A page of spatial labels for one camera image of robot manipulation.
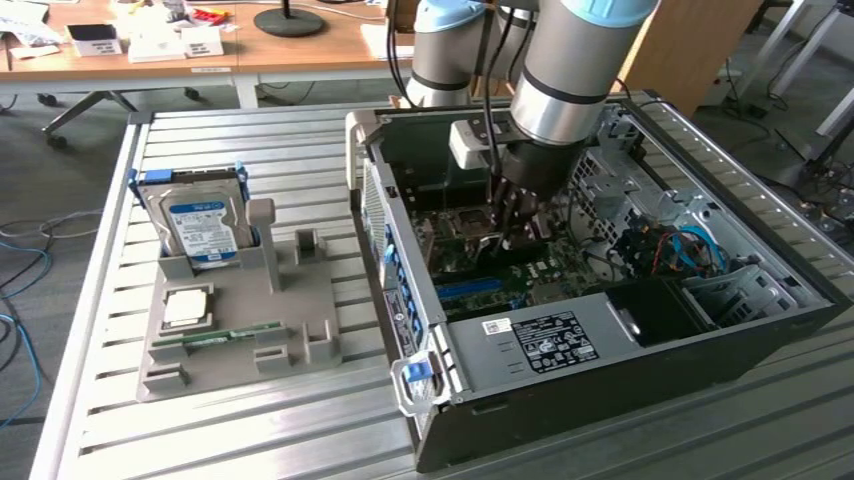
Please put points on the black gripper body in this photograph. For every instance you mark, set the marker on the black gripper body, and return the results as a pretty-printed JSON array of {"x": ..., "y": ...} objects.
[{"x": 536, "y": 167}]

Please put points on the black graphics card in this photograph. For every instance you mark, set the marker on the black graphics card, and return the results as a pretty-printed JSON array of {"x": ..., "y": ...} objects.
[{"x": 514, "y": 256}]

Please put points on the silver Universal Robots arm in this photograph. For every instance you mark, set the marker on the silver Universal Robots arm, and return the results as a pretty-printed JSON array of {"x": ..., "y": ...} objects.
[{"x": 567, "y": 65}]

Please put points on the CPU socket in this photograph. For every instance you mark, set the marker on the CPU socket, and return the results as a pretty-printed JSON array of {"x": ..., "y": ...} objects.
[{"x": 476, "y": 222}]

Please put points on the green motherboard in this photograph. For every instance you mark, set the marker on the green motherboard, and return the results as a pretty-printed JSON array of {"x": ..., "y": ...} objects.
[{"x": 534, "y": 285}]

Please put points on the blue expansion slot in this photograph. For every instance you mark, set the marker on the blue expansion slot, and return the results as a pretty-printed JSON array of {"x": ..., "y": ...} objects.
[{"x": 470, "y": 289}]

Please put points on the grey power supply with label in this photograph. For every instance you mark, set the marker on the grey power supply with label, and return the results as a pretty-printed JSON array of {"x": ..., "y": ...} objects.
[{"x": 534, "y": 345}]

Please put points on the wooden cabinet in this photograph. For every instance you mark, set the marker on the wooden cabinet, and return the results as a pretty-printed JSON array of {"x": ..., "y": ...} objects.
[{"x": 687, "y": 50}]

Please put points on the blue case latch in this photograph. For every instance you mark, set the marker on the blue case latch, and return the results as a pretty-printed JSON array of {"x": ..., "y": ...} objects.
[{"x": 415, "y": 372}]

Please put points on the white paper stack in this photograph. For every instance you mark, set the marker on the white paper stack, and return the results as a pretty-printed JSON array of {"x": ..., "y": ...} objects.
[{"x": 383, "y": 42}]

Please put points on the black open PC case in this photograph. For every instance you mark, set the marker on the black open PC case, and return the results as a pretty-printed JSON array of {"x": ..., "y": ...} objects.
[{"x": 600, "y": 400}]

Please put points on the grey parts rack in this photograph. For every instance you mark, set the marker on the grey parts rack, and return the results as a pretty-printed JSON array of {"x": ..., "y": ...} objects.
[{"x": 267, "y": 320}]

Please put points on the wooden desk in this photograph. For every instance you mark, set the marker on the wooden desk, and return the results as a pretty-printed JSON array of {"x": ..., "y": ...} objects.
[{"x": 280, "y": 55}]

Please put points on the hard disk with blue caddy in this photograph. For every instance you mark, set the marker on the hard disk with blue caddy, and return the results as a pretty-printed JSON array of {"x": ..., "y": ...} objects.
[{"x": 196, "y": 220}]

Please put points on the black round lamp base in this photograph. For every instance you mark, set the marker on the black round lamp base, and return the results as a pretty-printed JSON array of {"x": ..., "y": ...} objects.
[{"x": 289, "y": 21}]

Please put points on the green RAM stick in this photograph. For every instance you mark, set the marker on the green RAM stick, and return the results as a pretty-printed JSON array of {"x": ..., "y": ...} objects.
[{"x": 227, "y": 336}]

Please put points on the silver CPU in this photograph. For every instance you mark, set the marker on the silver CPU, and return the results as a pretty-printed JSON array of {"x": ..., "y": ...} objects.
[{"x": 185, "y": 308}]

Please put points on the white card box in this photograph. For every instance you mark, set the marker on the white card box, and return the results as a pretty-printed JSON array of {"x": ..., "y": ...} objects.
[{"x": 201, "y": 42}]

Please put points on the red small object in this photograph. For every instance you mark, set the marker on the red small object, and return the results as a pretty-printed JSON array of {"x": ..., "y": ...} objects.
[{"x": 211, "y": 16}]

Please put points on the flat white box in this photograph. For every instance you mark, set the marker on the flat white box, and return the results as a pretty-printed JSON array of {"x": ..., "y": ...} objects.
[{"x": 156, "y": 49}]

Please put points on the white box with black inside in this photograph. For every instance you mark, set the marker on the white box with black inside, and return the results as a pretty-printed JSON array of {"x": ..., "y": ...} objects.
[{"x": 95, "y": 41}]

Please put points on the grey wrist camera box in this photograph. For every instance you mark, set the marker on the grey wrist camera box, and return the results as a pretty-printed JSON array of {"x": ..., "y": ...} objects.
[{"x": 472, "y": 142}]

